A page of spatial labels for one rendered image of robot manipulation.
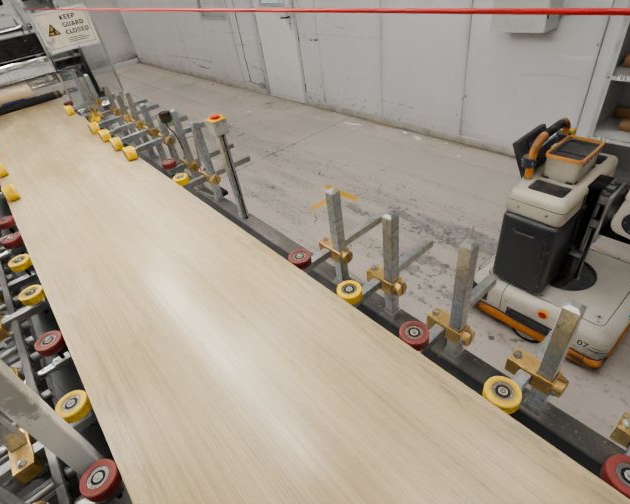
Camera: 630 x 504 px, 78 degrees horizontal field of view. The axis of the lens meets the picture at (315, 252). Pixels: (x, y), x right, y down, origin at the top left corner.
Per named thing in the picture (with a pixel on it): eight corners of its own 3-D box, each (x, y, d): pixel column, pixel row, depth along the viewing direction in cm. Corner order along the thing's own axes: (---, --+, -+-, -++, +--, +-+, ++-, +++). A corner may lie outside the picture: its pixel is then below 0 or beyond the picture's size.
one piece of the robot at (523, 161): (517, 194, 177) (505, 147, 171) (554, 164, 193) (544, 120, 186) (543, 192, 168) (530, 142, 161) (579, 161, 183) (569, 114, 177)
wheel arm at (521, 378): (566, 314, 114) (570, 304, 112) (579, 320, 112) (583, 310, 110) (485, 414, 95) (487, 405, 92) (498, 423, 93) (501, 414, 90)
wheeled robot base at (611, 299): (464, 305, 221) (469, 273, 206) (521, 251, 249) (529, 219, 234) (595, 378, 178) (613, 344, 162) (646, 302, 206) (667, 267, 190)
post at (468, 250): (451, 353, 126) (467, 235, 96) (460, 359, 124) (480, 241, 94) (444, 360, 124) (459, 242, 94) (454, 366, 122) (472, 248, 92)
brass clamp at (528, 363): (514, 356, 106) (518, 345, 103) (567, 387, 98) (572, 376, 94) (502, 370, 104) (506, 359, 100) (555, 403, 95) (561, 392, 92)
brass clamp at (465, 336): (436, 315, 124) (437, 304, 121) (475, 338, 115) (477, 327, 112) (424, 326, 121) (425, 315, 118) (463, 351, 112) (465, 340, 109)
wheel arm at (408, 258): (425, 244, 146) (426, 235, 143) (433, 248, 144) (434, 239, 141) (343, 308, 126) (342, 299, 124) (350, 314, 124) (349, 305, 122)
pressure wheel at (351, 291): (350, 325, 123) (347, 300, 116) (334, 312, 129) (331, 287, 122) (369, 313, 126) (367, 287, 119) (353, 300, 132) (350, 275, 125)
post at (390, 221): (391, 317, 143) (389, 208, 113) (399, 322, 141) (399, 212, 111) (385, 323, 142) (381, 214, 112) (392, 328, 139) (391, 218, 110)
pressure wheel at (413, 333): (423, 372, 107) (424, 346, 100) (395, 362, 111) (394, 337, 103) (431, 350, 112) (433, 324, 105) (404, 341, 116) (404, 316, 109)
